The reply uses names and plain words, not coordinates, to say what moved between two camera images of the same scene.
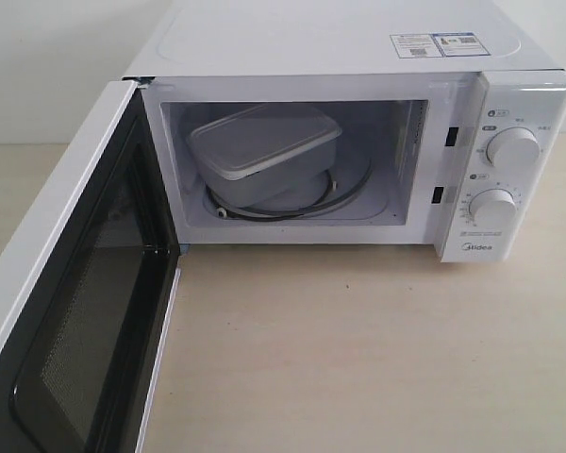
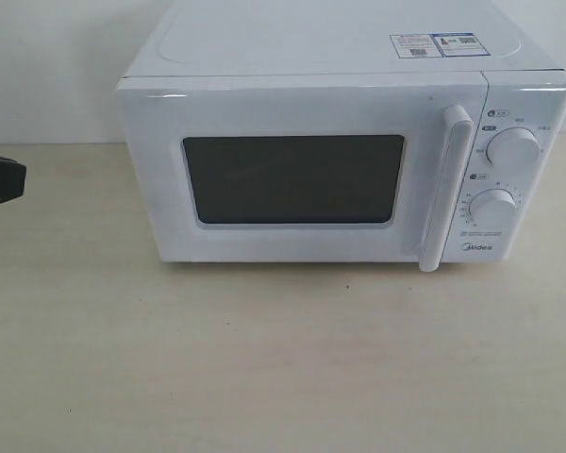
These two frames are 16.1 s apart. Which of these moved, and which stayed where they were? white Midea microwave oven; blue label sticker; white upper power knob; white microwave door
Moved: white microwave door
Stayed: blue label sticker; white upper power knob; white Midea microwave oven
